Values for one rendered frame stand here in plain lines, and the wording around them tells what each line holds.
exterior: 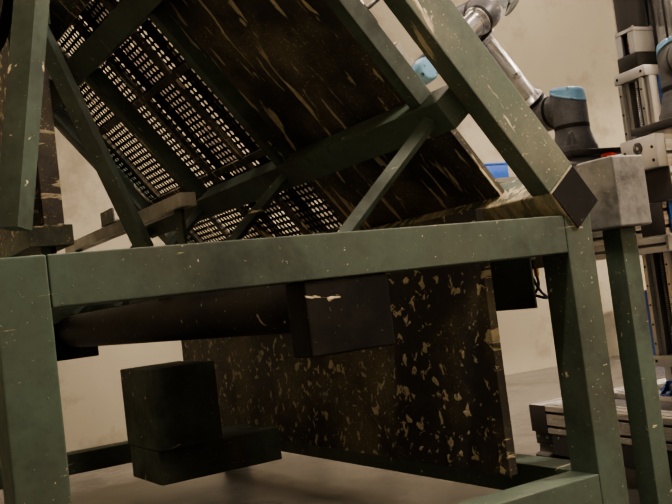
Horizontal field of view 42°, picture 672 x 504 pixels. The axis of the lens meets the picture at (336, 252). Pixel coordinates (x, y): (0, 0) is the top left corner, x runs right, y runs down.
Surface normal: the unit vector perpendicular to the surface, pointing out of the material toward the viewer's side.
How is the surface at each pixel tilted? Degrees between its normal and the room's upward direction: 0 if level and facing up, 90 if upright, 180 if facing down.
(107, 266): 90
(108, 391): 90
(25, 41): 83
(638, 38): 90
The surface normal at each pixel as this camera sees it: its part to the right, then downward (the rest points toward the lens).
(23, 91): -0.24, -0.14
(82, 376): 0.40, -0.10
